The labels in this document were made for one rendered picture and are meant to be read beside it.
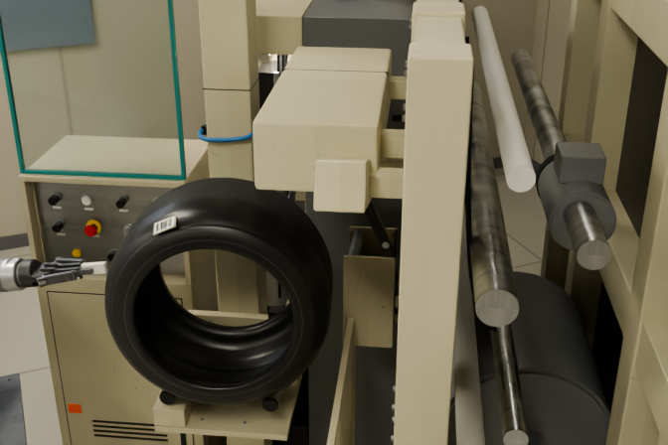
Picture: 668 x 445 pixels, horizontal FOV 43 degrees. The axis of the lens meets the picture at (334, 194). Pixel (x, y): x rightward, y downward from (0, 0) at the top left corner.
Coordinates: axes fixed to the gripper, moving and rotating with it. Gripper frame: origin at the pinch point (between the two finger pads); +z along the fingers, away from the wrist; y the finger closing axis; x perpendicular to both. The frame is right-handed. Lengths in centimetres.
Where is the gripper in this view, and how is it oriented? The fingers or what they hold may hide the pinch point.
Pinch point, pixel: (94, 268)
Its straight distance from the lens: 232.8
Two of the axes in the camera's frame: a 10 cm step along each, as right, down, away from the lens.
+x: 1.4, 9.1, 3.9
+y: 1.0, -4.0, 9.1
